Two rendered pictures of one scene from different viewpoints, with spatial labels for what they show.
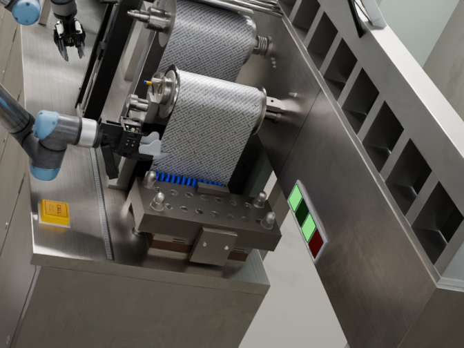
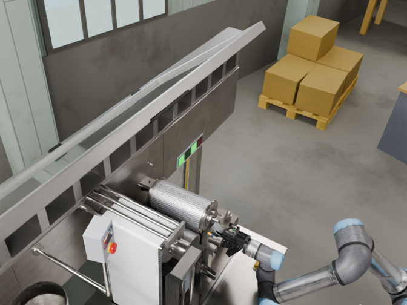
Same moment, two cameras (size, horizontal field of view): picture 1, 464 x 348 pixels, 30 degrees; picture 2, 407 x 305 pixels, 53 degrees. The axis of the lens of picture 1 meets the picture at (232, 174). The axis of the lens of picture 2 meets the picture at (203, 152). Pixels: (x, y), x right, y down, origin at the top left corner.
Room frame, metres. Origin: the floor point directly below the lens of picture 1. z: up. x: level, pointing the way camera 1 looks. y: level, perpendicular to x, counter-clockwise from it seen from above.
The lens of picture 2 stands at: (2.78, 1.13, 2.52)
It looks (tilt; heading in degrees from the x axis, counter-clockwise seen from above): 39 degrees down; 234
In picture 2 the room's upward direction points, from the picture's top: 4 degrees clockwise
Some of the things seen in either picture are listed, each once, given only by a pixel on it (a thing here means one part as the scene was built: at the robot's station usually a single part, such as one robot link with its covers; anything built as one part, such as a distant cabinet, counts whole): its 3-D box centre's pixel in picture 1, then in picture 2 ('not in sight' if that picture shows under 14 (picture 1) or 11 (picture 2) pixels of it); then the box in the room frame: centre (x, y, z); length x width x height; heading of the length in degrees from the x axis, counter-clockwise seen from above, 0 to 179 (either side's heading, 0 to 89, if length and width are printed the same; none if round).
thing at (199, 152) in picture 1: (198, 154); not in sight; (2.08, 0.11, 1.11); 0.23 x 0.01 x 0.18; 116
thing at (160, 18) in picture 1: (157, 20); (180, 248); (2.29, 0.37, 1.33); 0.06 x 0.06 x 0.06; 26
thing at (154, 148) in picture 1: (155, 148); (216, 226); (2.01, 0.22, 1.11); 0.09 x 0.03 x 0.06; 115
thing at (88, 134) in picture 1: (86, 132); (252, 249); (1.94, 0.39, 1.11); 0.08 x 0.05 x 0.08; 26
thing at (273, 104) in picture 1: (273, 103); (148, 182); (2.21, -0.02, 1.28); 0.06 x 0.05 x 0.02; 116
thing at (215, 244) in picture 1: (213, 246); not in sight; (1.91, -0.03, 0.96); 0.10 x 0.03 x 0.11; 116
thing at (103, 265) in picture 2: not in sight; (105, 273); (2.59, 0.45, 1.51); 0.02 x 0.02 x 0.20
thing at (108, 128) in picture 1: (117, 136); (235, 239); (1.98, 0.32, 1.12); 0.12 x 0.08 x 0.09; 116
